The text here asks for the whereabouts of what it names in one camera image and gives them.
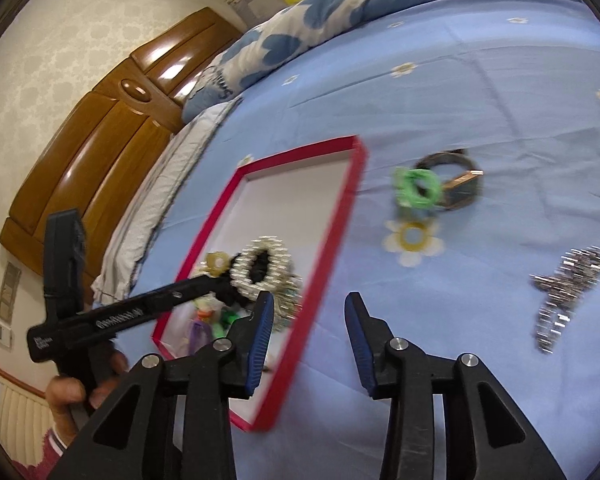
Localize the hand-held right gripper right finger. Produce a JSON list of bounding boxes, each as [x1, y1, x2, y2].
[[344, 291, 568, 480]]

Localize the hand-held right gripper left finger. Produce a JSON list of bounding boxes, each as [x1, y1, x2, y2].
[[47, 290, 276, 480]]

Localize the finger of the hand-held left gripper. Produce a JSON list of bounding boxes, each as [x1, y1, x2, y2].
[[171, 276, 235, 307]]

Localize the colourful chunky bead bracelet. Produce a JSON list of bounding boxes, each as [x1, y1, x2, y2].
[[195, 297, 219, 324]]

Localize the yellow pompom hair clip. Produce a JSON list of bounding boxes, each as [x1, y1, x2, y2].
[[203, 251, 230, 279]]

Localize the purple hair tie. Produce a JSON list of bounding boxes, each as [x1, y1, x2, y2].
[[187, 321, 216, 356]]

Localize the pearl bead scrunchie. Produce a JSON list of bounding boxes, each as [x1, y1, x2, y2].
[[228, 236, 294, 301]]

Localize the red shallow cardboard box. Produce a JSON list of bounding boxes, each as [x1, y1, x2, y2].
[[151, 135, 368, 433]]

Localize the person's left forearm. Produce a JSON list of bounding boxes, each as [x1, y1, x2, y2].
[[40, 425, 78, 463]]

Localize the person's left hand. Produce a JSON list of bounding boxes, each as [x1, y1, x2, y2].
[[47, 347, 131, 446]]

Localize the striped white pillow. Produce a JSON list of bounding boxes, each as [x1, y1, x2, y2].
[[91, 95, 243, 306]]

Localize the wooden headboard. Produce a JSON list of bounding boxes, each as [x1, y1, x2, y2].
[[0, 6, 246, 281]]

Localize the white radiator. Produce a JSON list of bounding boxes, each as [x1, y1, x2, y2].
[[0, 384, 48, 461]]

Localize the square-faced wrist watch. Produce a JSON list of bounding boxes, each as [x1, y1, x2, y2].
[[414, 149, 485, 211]]

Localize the blue heart print quilt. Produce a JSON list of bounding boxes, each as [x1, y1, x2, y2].
[[182, 0, 573, 121]]

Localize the white wall switch panel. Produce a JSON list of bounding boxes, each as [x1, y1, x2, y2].
[[0, 261, 22, 349]]

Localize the green hair tie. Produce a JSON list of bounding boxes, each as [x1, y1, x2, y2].
[[392, 167, 443, 209]]

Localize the silver chain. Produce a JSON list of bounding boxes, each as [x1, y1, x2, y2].
[[529, 246, 600, 353]]

